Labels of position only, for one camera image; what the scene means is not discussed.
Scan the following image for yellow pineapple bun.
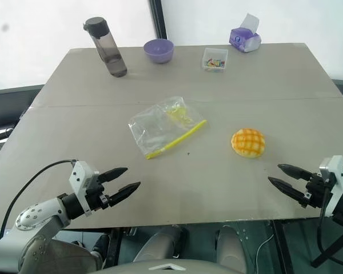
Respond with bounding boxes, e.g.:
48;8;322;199
231;128;266;158

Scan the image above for purple tissue pack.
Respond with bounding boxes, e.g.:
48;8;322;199
229;13;262;54

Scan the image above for dark side bench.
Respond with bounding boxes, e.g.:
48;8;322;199
0;84;45;156

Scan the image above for black window frame post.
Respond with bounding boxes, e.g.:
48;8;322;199
147;0;169;41

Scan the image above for grey robot leg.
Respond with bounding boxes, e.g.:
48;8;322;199
216;225;249;269
133;224;189;264

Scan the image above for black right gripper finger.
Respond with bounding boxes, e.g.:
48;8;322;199
277;163;314;181
268;176;308;204

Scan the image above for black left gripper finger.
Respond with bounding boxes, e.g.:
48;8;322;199
107;181;142;208
98;167;129;184

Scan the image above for thin white cable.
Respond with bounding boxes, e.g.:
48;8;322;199
257;234;275;272

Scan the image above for purple plastic bowl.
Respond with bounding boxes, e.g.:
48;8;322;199
143;39;176;65

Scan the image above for smoky grey water bottle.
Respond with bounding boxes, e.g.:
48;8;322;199
83;17;128;78

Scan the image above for clear box of coloured pins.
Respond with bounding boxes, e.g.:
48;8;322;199
200;47;229;73

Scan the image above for clear yellow-zip plastic bag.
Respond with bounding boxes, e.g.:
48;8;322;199
128;96;208;160

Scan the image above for grey robot torso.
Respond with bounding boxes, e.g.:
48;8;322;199
97;258;264;274

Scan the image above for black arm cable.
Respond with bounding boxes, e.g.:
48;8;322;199
0;159;77;239
316;176;343;274

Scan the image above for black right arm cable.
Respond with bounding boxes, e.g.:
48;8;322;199
316;176;343;274

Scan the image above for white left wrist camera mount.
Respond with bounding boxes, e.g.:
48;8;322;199
69;160;100;217

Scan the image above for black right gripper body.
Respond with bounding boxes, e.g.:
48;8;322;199
301;173;332;209

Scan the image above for black table leg frame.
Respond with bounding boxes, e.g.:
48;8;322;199
270;219;297;274

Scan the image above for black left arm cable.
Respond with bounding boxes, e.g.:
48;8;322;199
0;159;77;239

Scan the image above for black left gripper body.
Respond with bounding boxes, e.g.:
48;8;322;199
85;174;111;213

